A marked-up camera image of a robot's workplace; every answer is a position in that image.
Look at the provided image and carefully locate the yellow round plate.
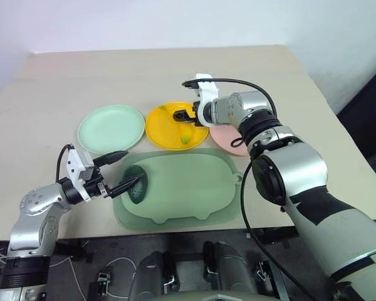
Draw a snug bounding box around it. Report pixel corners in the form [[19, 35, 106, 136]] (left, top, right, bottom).
[[145, 100, 210, 151]]

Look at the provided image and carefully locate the pink round plate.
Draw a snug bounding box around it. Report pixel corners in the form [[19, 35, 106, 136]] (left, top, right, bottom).
[[209, 124, 250, 157]]

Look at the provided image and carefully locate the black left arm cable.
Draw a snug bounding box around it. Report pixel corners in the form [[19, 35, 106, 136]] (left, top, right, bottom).
[[56, 144, 75, 186]]

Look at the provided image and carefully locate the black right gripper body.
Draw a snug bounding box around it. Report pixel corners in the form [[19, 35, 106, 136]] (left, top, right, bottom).
[[187, 100, 205, 128]]

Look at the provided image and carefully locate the grey metal bar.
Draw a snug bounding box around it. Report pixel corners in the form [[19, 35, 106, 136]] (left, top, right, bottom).
[[267, 259, 291, 301]]

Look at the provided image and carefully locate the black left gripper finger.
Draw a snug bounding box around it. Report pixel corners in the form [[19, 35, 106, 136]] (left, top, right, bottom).
[[108, 176, 140, 199], [93, 150, 129, 167]]

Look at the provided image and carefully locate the light green round plate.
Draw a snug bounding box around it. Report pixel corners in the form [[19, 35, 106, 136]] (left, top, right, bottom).
[[77, 104, 145, 155]]

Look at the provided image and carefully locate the black table frame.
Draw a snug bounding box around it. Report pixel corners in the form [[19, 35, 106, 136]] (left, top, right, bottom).
[[55, 226, 301, 261]]

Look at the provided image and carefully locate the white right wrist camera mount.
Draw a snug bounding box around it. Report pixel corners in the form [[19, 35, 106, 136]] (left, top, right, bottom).
[[195, 73, 220, 128]]

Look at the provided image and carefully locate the green pig-shaped silicone tray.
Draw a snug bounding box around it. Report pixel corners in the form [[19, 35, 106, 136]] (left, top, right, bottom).
[[112, 148, 243, 233]]

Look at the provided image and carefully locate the dark rounded shape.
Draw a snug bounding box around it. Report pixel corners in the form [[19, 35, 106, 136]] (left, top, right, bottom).
[[128, 250, 180, 301], [202, 240, 258, 296]]

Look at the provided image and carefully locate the dark furniture block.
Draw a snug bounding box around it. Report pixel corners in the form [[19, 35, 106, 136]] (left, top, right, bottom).
[[336, 57, 376, 177]]

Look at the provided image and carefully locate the dark green avocado toy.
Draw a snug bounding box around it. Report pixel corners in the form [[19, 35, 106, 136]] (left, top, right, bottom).
[[121, 165, 150, 205]]

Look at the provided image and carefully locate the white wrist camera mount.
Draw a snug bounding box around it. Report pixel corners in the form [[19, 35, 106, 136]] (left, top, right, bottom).
[[195, 73, 220, 128], [65, 147, 93, 203]]

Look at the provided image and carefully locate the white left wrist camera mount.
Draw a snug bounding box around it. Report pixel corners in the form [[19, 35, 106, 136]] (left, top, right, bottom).
[[65, 147, 93, 203]]

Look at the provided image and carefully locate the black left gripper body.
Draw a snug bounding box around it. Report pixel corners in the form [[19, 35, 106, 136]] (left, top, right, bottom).
[[82, 166, 112, 200]]

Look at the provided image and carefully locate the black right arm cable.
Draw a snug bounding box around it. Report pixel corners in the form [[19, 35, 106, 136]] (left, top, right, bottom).
[[211, 77, 318, 301]]

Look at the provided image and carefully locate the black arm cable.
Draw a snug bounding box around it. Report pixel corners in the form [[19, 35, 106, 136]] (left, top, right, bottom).
[[56, 144, 75, 186], [211, 77, 318, 301]]

